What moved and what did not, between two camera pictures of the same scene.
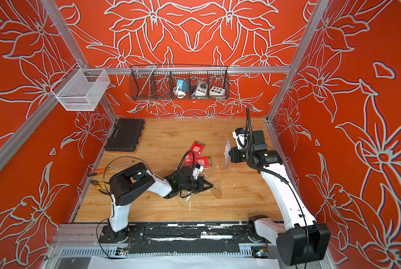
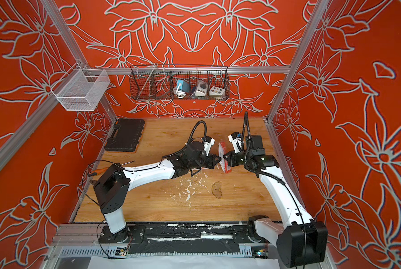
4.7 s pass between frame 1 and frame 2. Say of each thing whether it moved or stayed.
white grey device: stayed
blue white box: stayed
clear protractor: stayed
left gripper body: moved
